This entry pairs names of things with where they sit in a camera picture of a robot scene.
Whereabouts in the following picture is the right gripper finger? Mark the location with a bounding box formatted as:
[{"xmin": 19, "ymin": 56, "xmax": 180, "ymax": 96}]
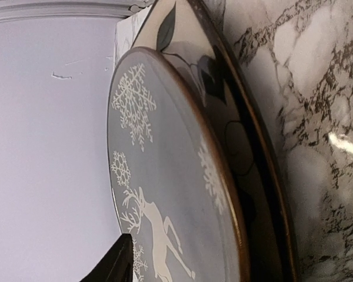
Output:
[{"xmin": 81, "ymin": 233, "xmax": 134, "ymax": 282}]

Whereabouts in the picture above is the square floral ceramic plate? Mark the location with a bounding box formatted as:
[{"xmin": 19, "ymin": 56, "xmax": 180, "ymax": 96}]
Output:
[{"xmin": 134, "ymin": 1, "xmax": 299, "ymax": 281}]

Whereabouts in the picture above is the round grey deer plate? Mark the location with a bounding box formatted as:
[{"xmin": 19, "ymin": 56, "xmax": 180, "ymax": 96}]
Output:
[{"xmin": 106, "ymin": 48, "xmax": 250, "ymax": 281}]

